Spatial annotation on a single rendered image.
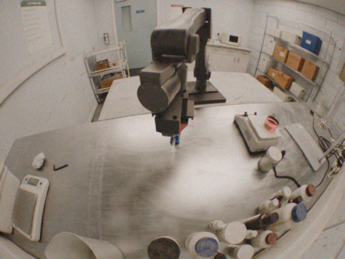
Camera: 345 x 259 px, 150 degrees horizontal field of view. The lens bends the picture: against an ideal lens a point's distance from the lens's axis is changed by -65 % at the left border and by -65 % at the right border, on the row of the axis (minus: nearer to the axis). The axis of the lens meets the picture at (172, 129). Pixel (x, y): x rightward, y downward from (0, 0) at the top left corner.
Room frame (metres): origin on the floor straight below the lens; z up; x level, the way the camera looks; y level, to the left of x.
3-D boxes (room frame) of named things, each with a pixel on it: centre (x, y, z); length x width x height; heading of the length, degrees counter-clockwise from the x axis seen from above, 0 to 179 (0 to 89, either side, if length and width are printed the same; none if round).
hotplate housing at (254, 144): (0.33, -0.35, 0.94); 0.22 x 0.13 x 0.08; 2
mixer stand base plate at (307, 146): (0.25, -0.72, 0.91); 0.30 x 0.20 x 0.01; 11
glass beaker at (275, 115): (0.29, -0.37, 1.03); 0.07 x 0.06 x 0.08; 8
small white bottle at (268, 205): (0.03, -0.27, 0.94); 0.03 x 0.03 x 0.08
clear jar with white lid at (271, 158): (0.18, -0.34, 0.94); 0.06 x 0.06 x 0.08
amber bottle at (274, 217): (-0.01, -0.23, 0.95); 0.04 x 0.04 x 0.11
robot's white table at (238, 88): (0.77, -0.19, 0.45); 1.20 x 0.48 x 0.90; 101
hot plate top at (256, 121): (0.30, -0.35, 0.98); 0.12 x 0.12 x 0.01; 2
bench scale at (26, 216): (-0.05, 0.55, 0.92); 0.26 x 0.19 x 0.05; 6
